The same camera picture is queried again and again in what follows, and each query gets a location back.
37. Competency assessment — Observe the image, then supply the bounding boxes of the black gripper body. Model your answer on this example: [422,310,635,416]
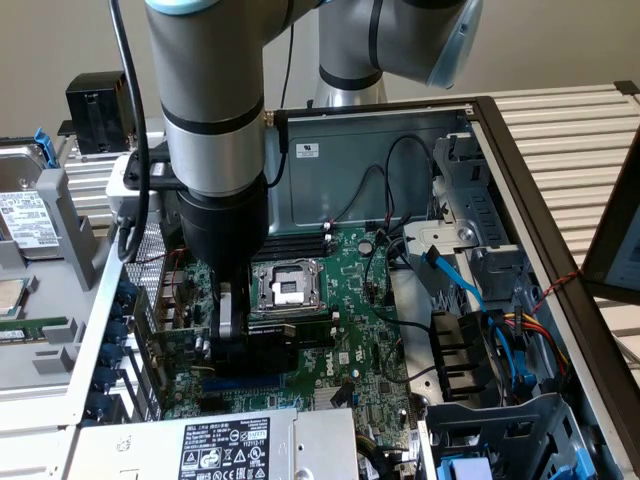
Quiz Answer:
[175,172,272,284]

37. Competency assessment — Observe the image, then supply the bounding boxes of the green GPU black fan shroud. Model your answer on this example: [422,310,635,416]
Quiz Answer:
[130,285,302,404]

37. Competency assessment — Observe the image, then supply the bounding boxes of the silver CPU socket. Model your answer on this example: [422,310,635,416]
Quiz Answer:
[249,257,329,320]

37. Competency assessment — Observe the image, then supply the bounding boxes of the blue expansion slot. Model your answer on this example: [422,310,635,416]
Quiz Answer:
[202,374,282,395]

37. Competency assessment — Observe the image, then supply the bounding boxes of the black RAM slot white clips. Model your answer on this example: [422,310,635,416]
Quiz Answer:
[264,222,334,246]
[294,325,341,351]
[249,310,342,331]
[262,233,334,258]

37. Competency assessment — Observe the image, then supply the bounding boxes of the installed green RAM stick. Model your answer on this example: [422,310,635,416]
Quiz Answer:
[294,320,336,347]

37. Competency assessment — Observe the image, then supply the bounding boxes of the silver chipset heatsink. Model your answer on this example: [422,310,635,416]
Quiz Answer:
[313,387,351,409]

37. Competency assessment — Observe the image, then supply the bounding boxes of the green Dell motherboard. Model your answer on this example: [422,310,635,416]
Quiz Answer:
[162,227,426,451]

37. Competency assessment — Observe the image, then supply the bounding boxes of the open grey PC case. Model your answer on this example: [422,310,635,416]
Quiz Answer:
[64,94,640,480]

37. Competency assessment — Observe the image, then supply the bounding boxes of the grey parts rack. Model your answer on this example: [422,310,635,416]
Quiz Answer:
[0,117,166,401]

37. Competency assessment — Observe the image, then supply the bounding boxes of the silver power supply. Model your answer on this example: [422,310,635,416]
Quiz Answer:
[64,407,361,480]

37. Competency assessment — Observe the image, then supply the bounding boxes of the black CPU cooler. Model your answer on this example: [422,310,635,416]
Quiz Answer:
[64,69,139,157]

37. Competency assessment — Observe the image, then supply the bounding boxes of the blue disk carrier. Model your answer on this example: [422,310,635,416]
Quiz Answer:
[32,127,60,171]

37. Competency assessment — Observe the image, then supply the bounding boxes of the silver hard disk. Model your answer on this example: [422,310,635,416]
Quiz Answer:
[0,142,64,261]

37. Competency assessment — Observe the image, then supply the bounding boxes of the loose green RAM stick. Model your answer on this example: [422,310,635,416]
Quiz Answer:
[0,315,69,344]

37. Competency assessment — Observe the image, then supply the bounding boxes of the silver CPU chip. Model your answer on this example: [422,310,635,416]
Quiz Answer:
[0,277,26,321]

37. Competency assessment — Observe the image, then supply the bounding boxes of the black plastic fan shroud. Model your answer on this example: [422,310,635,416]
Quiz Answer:
[429,309,506,404]

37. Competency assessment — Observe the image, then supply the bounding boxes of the metal disk bay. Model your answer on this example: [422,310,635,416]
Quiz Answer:
[402,132,531,301]

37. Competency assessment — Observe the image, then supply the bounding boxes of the blue drive carrier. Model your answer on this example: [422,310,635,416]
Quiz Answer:
[436,456,495,480]

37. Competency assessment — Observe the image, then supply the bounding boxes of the grey metal drive cage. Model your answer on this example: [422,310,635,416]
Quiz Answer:
[418,392,624,480]

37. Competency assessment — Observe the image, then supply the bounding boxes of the red black switch wire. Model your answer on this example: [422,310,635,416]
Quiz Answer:
[134,246,190,321]

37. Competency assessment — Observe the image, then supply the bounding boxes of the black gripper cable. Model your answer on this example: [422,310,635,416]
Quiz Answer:
[262,109,290,190]

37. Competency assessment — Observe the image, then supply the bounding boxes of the thick black camera cable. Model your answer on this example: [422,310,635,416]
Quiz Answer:
[108,0,151,265]

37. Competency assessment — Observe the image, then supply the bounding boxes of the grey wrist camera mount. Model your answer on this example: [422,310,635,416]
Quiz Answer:
[106,147,181,226]

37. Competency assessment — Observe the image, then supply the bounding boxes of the black red fan wire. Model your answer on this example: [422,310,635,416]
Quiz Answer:
[329,163,387,226]

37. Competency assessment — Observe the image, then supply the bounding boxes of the tall black wire loop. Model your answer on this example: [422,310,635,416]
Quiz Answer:
[383,134,434,226]

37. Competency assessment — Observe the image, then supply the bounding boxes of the thin black hanging cable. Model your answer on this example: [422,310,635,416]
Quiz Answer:
[277,22,297,111]

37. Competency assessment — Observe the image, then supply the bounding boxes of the black wire across motherboard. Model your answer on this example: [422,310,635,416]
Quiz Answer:
[363,239,434,332]

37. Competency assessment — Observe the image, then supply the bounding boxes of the yellow black braided wires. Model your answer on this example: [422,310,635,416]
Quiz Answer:
[355,432,419,480]

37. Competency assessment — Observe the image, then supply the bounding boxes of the looped blue SATA wire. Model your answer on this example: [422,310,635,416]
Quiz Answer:
[489,309,539,402]

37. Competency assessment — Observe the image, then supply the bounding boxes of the yellow red power wires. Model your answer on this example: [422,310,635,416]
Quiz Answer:
[499,307,574,381]

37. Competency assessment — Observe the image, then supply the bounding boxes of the red black twisted wire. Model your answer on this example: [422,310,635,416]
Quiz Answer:
[529,269,584,316]

